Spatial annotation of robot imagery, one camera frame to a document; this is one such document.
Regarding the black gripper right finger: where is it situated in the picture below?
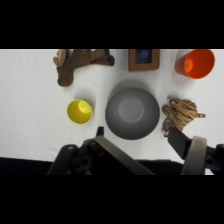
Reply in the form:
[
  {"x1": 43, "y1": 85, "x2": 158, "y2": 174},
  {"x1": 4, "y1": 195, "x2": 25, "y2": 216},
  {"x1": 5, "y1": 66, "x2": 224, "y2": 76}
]
[{"x1": 167, "y1": 127, "x2": 208, "y2": 176}]

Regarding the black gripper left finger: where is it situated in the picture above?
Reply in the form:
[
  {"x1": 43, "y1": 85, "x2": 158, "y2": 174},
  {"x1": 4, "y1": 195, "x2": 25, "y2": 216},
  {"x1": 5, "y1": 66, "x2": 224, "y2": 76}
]
[{"x1": 92, "y1": 125, "x2": 156, "y2": 176}]

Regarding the brown plush deer toy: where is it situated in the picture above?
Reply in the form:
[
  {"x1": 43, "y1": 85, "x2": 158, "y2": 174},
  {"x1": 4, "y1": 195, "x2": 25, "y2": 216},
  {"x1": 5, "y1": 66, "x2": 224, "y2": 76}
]
[{"x1": 52, "y1": 49, "x2": 116, "y2": 88}]

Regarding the grey bowl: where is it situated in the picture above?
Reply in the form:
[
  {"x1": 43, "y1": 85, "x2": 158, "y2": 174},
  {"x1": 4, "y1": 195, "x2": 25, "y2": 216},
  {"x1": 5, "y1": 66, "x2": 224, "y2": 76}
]
[{"x1": 104, "y1": 87, "x2": 161, "y2": 141}]

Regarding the striped plush tiger toy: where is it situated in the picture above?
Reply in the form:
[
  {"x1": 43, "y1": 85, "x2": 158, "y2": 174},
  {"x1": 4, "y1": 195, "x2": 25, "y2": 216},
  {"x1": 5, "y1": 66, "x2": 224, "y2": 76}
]
[{"x1": 161, "y1": 97, "x2": 207, "y2": 138}]

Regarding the yellow plastic cup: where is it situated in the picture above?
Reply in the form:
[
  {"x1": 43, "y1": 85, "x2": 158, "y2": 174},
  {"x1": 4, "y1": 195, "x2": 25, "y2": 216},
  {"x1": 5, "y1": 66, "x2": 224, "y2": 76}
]
[{"x1": 66, "y1": 98, "x2": 94, "y2": 125}]

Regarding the orange plastic cup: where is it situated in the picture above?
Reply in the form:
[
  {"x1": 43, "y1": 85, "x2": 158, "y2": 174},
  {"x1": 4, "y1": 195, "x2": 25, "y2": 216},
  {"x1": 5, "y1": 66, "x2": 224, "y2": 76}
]
[{"x1": 174, "y1": 49, "x2": 216, "y2": 80}]

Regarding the wooden box with blue circle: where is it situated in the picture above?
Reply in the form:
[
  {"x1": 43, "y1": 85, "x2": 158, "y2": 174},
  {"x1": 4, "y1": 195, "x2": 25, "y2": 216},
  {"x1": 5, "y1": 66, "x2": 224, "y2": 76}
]
[{"x1": 128, "y1": 49, "x2": 161, "y2": 72}]

